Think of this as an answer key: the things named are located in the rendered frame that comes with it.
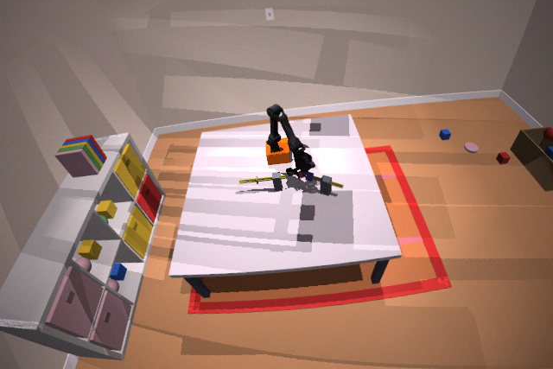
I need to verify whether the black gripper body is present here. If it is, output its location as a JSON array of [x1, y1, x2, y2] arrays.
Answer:
[[286, 159, 315, 176]]

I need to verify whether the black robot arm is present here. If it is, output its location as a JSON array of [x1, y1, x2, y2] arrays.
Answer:
[[266, 105, 312, 173]]

